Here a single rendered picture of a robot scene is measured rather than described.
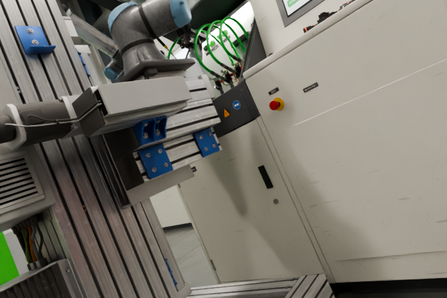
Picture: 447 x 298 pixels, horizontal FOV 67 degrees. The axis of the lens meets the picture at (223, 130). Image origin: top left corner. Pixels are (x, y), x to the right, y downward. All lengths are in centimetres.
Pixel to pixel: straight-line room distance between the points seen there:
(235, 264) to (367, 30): 122
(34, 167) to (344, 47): 96
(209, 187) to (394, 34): 104
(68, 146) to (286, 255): 99
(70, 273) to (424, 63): 112
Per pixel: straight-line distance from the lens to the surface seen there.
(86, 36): 173
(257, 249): 166
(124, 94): 79
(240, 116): 144
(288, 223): 148
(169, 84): 89
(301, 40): 126
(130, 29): 113
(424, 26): 114
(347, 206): 133
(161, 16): 112
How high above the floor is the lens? 71
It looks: 4 degrees up
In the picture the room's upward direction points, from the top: 24 degrees counter-clockwise
